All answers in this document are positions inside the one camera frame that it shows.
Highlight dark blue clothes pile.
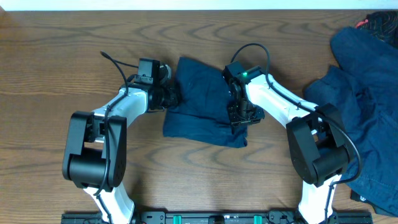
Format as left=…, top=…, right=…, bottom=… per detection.
left=303, top=27, right=397, bottom=216

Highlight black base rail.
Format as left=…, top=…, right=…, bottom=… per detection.
left=61, top=208, right=374, bottom=224

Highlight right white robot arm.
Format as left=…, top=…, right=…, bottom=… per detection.
left=222, top=62, right=354, bottom=223

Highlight black patterned garment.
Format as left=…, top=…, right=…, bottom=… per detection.
left=355, top=11, right=397, bottom=48

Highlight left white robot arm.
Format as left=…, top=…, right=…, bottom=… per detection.
left=62, top=83, right=181, bottom=223

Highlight dark blue shorts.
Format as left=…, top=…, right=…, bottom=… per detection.
left=163, top=57, right=248, bottom=148

